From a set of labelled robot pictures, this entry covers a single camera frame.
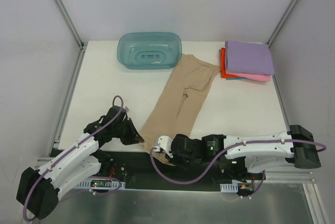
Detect right white cable duct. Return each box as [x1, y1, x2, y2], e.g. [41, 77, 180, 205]
[220, 183, 238, 193]

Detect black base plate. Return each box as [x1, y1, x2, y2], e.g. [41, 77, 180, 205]
[78, 150, 265, 191]

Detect folded pink t shirt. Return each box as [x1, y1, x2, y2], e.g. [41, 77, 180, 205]
[227, 72, 271, 82]

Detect teal plastic basin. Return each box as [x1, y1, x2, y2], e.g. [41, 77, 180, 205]
[117, 32, 182, 70]

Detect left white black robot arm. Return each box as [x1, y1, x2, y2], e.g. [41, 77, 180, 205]
[16, 106, 144, 221]

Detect folded purple t shirt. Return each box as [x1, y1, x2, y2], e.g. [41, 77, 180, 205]
[225, 40, 275, 75]

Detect white cable duct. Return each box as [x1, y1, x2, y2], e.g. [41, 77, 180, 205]
[74, 178, 119, 190]
[220, 183, 238, 193]

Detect right aluminium frame post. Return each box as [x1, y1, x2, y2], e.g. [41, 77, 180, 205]
[266, 0, 300, 47]

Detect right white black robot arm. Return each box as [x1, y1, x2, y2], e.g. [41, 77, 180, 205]
[158, 125, 321, 180]

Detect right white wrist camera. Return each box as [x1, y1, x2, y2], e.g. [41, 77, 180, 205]
[153, 136, 173, 158]

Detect beige t shirt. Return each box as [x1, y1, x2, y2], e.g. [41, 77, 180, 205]
[140, 54, 220, 153]

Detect folded teal t shirt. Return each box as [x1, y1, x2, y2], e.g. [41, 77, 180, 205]
[226, 77, 245, 81]

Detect left white cable duct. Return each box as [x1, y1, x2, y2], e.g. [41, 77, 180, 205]
[74, 178, 119, 190]

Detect folded orange t shirt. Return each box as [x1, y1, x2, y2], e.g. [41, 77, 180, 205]
[220, 48, 242, 80]

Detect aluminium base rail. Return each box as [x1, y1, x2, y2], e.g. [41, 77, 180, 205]
[37, 155, 312, 188]

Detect left aluminium frame post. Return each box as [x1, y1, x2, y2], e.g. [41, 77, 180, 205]
[53, 0, 85, 49]

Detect aluminium frame post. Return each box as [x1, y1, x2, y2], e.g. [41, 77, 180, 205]
[53, 0, 85, 49]
[266, 0, 300, 47]

